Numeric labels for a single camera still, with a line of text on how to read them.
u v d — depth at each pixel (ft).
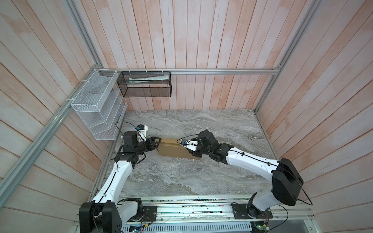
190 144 2.27
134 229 2.31
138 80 2.96
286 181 1.40
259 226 2.32
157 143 2.50
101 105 2.38
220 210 2.50
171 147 2.63
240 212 2.40
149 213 2.40
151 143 2.34
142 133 2.27
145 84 3.45
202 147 2.26
